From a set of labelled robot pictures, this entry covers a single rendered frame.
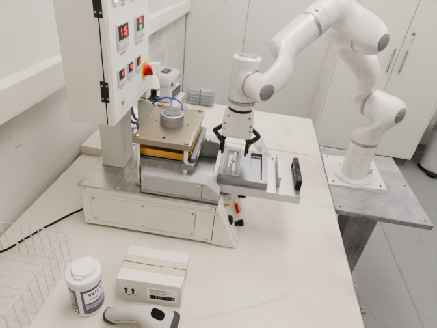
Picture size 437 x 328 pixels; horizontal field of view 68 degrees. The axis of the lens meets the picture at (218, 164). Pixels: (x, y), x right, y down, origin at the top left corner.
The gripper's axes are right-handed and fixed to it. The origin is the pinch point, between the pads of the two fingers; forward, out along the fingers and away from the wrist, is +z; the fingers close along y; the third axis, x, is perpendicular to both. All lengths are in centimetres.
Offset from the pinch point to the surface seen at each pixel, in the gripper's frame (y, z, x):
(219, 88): 27, 67, -244
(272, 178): -14.6, 7.6, 2.7
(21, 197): 73, 25, 13
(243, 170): -4.2, 5.1, 4.5
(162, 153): 22.1, -0.6, 10.1
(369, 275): -96, 105, -50
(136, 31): 33.9, -33.3, -3.1
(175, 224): 15.8, 22.3, 16.9
